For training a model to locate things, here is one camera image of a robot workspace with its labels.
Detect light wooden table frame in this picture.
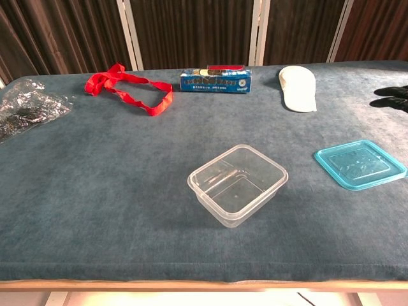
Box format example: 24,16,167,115
0,279,408,306

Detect blue velvet table cloth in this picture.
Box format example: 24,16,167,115
0,59,408,283

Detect brown pleated curtain panel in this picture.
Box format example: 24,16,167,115
263,0,347,66
334,0,408,63
0,0,133,85
129,0,256,70

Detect white screen frame post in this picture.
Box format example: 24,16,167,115
247,0,272,67
115,0,144,71
326,0,354,64

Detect clear plastic bag dark contents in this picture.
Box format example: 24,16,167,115
0,78,77,144

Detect blue cardboard box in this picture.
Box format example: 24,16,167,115
178,68,252,95

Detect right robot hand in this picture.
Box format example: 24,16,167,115
369,84,408,113

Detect teal container lid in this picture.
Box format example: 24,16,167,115
314,139,408,192

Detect clear plastic food container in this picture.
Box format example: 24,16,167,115
187,143,289,229

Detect red fabric ribbon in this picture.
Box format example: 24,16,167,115
84,62,175,117

